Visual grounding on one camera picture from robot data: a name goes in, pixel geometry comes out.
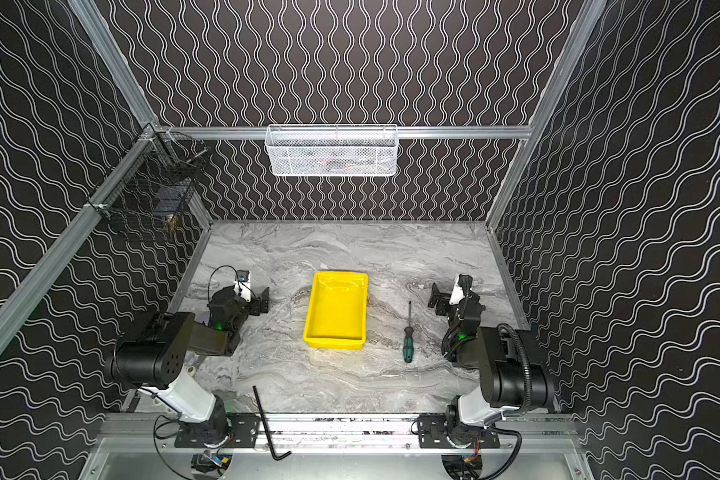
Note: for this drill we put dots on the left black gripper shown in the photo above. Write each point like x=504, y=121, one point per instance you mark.
x=255, y=301

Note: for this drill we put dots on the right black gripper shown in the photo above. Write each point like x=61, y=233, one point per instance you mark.
x=447, y=298

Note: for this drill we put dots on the green black screwdriver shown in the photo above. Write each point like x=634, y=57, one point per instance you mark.
x=408, y=342

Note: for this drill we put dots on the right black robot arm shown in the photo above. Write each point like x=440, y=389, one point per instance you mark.
x=513, y=378

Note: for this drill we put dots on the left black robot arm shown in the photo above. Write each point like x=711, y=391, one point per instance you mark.
x=151, y=356

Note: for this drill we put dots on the yellow plastic bin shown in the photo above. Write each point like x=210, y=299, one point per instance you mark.
x=337, y=310

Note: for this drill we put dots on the black hex key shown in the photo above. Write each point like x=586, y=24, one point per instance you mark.
x=268, y=433

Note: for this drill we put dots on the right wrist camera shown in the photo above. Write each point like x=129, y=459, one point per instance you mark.
x=461, y=289

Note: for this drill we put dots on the black wire basket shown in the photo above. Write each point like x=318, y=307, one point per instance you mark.
x=151, y=202

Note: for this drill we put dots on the white wire mesh basket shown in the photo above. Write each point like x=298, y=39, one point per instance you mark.
x=332, y=150

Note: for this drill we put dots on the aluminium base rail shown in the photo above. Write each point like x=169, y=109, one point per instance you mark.
x=372, y=434

